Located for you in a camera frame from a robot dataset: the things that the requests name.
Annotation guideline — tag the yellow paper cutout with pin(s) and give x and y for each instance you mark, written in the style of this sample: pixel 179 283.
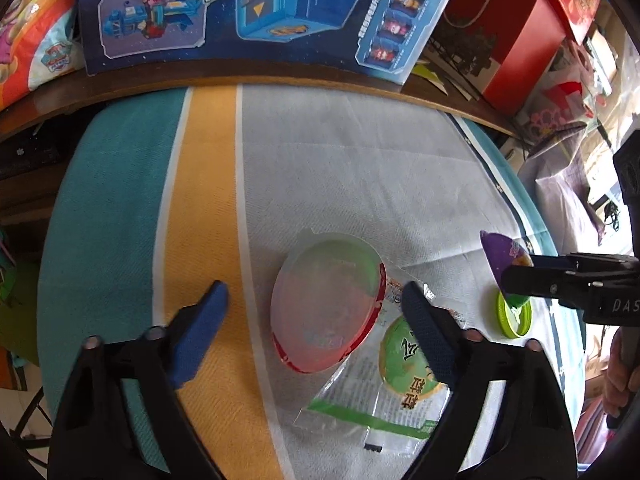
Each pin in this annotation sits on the yellow paper cutout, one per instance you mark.
pixel 430 77

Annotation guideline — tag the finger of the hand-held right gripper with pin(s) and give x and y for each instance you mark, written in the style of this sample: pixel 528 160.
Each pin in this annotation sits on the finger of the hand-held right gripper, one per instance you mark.
pixel 552 260
pixel 545 287

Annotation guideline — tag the clear green printed wrapper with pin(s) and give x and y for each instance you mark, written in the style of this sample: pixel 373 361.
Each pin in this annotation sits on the clear green printed wrapper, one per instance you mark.
pixel 360 405

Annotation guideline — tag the red gift box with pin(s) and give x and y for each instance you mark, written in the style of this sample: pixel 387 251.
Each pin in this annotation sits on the red gift box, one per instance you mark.
pixel 525 35

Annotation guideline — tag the striped teal white tablecloth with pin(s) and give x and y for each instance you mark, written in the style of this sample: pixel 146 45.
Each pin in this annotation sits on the striped teal white tablecloth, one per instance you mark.
pixel 350 160

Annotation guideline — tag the person's right hand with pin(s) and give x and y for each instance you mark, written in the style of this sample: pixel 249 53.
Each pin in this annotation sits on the person's right hand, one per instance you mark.
pixel 612 380

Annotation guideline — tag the orange printed cartoon bag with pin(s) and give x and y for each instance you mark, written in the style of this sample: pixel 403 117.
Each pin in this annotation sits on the orange printed cartoon bag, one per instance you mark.
pixel 40 35

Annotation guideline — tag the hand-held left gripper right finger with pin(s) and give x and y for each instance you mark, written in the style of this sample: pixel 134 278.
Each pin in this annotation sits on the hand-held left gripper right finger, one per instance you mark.
pixel 427 335

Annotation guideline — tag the pink floral paper bag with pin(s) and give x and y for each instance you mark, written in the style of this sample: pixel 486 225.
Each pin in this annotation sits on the pink floral paper bag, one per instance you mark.
pixel 555 110

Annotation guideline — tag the green cloth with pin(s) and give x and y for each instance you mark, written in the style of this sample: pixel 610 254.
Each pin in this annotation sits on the green cloth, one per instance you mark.
pixel 15 320

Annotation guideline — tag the purple cone wrapper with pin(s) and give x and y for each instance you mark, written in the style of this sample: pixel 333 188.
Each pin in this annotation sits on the purple cone wrapper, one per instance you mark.
pixel 500 250

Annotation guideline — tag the grey purple fabric bag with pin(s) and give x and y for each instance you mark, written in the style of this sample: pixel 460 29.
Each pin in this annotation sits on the grey purple fabric bag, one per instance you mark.
pixel 560 185

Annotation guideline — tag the clear plastic lid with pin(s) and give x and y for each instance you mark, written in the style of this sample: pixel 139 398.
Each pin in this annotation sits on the clear plastic lid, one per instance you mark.
pixel 325 305

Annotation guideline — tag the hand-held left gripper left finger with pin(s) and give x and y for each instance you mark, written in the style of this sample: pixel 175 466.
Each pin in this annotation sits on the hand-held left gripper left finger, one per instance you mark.
pixel 197 335

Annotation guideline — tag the green plastic lid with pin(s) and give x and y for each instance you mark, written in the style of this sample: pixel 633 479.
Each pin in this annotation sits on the green plastic lid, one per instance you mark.
pixel 515 325

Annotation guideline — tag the blue toy box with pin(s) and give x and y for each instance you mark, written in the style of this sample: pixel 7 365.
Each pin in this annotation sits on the blue toy box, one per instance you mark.
pixel 300 10

